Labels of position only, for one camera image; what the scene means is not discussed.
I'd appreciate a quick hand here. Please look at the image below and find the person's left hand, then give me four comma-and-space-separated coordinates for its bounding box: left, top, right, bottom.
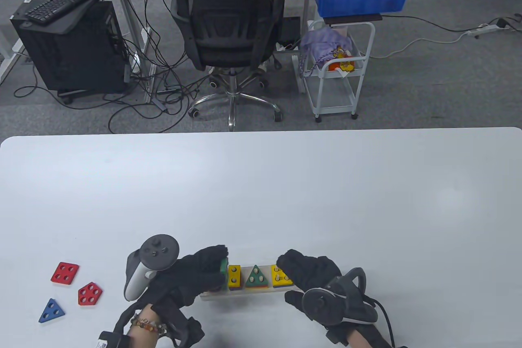
145, 245, 230, 313

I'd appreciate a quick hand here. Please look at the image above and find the person's right hand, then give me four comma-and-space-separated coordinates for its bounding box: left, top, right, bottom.
276, 249, 352, 344

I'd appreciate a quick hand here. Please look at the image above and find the yellow square block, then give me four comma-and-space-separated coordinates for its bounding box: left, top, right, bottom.
271, 265, 293, 288

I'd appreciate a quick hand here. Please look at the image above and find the green triangle block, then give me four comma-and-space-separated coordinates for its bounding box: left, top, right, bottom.
245, 265, 268, 287

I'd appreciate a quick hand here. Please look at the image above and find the wooden post board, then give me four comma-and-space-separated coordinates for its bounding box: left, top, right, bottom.
200, 263, 304, 301

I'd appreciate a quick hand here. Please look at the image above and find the red pentagon block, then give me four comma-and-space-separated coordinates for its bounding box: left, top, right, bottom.
77, 282, 103, 306

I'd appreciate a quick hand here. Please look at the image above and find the red square block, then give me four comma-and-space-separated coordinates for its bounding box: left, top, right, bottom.
51, 262, 80, 285

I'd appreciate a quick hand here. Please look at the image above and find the blue triangle block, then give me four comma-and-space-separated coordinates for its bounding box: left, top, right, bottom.
38, 298, 66, 324

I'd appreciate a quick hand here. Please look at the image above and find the person's right forearm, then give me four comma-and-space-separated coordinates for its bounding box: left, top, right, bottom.
347, 326, 393, 348

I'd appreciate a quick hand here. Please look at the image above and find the person's left forearm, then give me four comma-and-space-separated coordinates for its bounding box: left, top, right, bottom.
128, 304, 168, 348

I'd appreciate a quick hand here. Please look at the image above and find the black tracking controller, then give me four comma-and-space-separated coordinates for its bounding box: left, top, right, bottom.
302, 268, 379, 327
124, 234, 180, 302

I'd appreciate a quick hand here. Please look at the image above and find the black labelled box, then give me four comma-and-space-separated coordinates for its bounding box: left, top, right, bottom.
97, 331, 131, 348

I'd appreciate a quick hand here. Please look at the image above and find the white utility cart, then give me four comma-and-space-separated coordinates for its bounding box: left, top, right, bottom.
303, 20, 376, 123

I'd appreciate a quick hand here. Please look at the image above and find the orange plush toy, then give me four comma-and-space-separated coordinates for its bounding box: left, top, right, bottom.
328, 47, 356, 74

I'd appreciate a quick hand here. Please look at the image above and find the purple cloth bag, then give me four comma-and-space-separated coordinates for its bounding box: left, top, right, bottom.
299, 27, 353, 78

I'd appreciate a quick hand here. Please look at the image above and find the black bag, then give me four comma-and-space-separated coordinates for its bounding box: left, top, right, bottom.
276, 16, 303, 50

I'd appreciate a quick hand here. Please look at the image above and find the black computer tower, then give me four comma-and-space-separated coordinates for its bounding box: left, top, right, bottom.
10, 0, 132, 105

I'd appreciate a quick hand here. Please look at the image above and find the brown board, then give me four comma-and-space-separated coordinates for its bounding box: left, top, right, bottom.
323, 13, 383, 25

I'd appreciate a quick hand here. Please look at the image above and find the black mesh office chair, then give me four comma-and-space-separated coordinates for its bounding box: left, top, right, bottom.
162, 0, 286, 131

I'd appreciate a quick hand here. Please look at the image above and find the white desk foot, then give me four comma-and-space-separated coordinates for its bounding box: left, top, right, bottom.
0, 36, 26, 84

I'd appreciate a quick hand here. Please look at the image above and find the white power strip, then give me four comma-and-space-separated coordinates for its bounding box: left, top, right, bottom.
466, 23, 511, 37

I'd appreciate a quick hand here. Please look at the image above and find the black keyboard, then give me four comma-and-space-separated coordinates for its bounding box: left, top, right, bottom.
25, 0, 105, 25

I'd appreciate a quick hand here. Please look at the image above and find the beaded bracelet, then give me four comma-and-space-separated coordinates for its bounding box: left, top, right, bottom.
130, 315, 168, 336

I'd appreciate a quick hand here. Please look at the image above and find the black glove cable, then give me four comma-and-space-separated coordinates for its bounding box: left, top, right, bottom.
361, 295, 397, 348

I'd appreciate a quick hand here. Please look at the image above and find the tangle of black cables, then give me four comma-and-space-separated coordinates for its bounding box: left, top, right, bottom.
13, 0, 212, 133

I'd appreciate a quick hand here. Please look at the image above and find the white floor cable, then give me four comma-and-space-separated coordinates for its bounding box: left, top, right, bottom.
372, 30, 473, 59

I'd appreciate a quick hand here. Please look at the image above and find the white desk frame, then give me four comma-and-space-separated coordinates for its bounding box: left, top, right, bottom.
88, 0, 157, 104

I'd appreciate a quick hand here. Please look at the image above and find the black floor cable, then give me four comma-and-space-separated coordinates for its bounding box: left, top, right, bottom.
381, 15, 522, 34

